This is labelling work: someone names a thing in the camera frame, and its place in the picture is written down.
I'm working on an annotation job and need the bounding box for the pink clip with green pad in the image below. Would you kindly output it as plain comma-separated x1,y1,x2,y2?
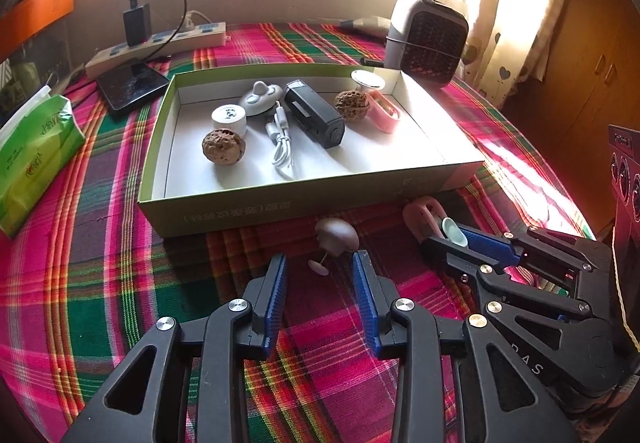
402,196,469,248

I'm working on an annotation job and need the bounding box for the white mushroom toy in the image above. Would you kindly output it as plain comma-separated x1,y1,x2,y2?
308,218,360,276

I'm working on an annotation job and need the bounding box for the black rectangular device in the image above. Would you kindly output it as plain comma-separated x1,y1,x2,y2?
284,79,345,150

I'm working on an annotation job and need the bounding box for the brown walnut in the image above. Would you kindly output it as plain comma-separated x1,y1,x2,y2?
334,90,370,122
202,128,246,166

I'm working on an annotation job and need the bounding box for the wooden cabinet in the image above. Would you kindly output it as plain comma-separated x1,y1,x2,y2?
503,0,639,234

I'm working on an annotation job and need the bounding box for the brown walnut in tray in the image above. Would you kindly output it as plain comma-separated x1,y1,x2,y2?
334,90,370,122

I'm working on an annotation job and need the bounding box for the grey mini heater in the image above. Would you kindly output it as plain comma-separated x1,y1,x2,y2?
384,0,469,87

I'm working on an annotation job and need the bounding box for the green white cardboard tray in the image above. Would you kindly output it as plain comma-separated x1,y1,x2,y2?
138,64,484,238

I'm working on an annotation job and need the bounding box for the grey pen tool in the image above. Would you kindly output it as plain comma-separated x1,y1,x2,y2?
338,16,390,39

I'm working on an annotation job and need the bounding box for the grey white spinning top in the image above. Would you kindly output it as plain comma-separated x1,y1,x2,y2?
239,80,283,117

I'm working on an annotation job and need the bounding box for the green tissue pack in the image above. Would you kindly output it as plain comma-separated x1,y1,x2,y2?
0,86,85,238

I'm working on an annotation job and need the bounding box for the white round jar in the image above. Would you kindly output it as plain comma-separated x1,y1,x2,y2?
210,104,247,138

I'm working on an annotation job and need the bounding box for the black smartphone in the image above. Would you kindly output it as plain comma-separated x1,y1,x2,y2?
96,62,169,115

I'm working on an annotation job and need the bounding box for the white power strip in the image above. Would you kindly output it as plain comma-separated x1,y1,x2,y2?
85,22,227,79

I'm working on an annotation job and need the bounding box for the black charger adapter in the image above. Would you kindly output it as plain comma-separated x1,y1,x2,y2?
122,0,152,47

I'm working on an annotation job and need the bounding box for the orange box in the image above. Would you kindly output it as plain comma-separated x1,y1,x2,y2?
0,0,74,62

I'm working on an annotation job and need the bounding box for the white coiled cable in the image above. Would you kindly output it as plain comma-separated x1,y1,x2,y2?
264,101,296,182

